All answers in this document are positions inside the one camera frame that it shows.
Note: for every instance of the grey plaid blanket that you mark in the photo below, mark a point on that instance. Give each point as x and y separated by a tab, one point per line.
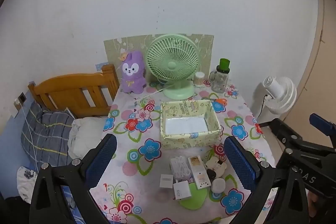
47	134

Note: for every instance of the white adapter box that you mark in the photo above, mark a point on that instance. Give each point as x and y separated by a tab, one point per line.
182	190

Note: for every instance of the white crumpled bedsheet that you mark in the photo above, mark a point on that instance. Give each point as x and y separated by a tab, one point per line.
86	134

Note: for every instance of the white patterned cloth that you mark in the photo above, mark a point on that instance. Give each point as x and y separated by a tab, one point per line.
26	184

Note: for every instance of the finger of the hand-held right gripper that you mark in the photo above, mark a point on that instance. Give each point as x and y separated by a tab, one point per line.
320	123
282	132

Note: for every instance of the wooden bed headboard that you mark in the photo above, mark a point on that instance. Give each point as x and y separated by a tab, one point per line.
65	85

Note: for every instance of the yellow patterned storage box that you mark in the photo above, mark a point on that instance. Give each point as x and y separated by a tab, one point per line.
189	140

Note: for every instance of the white floor fan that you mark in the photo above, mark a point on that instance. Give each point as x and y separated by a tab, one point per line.
282	95

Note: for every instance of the dark wall socket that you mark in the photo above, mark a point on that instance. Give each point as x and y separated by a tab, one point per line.
22	98

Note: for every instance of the white round disc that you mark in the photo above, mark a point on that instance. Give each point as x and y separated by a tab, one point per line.
218	185

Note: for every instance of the small white charger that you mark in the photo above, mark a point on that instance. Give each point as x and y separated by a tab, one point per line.
166	181

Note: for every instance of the floral tablecloth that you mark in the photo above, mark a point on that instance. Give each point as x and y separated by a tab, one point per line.
136	179

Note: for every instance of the purple plush toy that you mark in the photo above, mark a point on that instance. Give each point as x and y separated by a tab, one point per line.
132	69

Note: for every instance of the green desk fan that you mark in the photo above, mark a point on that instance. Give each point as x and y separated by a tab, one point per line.
172	65

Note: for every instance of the glass mug jar green lid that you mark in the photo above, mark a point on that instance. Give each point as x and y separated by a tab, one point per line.
219	82

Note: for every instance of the person's right hand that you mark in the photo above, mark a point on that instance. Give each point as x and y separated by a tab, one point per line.
312	203

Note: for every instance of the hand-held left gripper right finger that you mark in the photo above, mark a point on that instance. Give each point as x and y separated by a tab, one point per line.
240	161

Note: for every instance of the beige wooden door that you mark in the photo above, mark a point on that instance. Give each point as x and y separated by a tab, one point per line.
325	69

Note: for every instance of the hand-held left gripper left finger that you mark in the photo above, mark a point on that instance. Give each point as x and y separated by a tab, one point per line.
102	161

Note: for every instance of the clear cotton swab jar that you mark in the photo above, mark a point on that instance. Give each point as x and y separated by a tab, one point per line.
199	79

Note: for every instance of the dark cloth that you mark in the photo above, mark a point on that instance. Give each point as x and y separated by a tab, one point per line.
13	209

